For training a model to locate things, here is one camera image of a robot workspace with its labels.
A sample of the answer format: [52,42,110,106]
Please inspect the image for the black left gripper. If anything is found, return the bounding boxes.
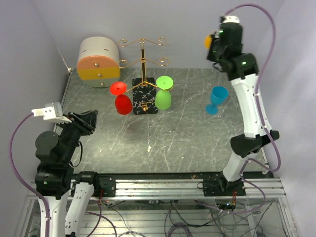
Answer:
[55,109,98,163]

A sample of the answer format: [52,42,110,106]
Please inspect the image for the orange plastic wine glass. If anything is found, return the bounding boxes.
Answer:
[204,34,215,49]

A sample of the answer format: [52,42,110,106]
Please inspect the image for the red plastic wine glass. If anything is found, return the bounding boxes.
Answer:
[110,81,133,115]

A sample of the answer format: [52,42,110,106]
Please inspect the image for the blue plastic wine glass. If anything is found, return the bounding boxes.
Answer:
[205,86,229,115]

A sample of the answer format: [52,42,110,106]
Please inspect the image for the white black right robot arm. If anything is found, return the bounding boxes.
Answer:
[207,21,279,196]

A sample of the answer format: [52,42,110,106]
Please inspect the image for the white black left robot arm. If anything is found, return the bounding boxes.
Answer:
[35,110,101,237]

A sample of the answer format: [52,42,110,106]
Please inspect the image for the green plastic wine glass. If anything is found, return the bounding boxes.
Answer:
[155,76,174,110]

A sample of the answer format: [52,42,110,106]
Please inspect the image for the round white drawer cabinet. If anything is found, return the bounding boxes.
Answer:
[77,37,120,88]

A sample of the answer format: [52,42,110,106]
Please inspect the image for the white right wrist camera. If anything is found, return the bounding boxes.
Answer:
[221,15,240,24]

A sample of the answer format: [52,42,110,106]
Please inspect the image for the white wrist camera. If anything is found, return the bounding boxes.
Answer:
[221,15,240,24]
[31,102,72,124]

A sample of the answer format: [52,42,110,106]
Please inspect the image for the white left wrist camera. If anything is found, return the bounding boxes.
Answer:
[31,102,72,124]

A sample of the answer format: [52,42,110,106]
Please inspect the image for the gold wire glass rack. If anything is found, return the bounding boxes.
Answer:
[118,37,169,115]

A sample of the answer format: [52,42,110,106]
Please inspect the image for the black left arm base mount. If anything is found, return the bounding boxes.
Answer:
[92,176,117,198]

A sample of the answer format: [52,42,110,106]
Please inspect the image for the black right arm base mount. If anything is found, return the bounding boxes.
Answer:
[197,178,246,197]

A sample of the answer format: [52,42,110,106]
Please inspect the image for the aluminium rail frame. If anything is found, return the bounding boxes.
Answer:
[17,172,297,237]

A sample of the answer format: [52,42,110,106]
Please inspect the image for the loose cables under frame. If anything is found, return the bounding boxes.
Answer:
[98,198,272,237]

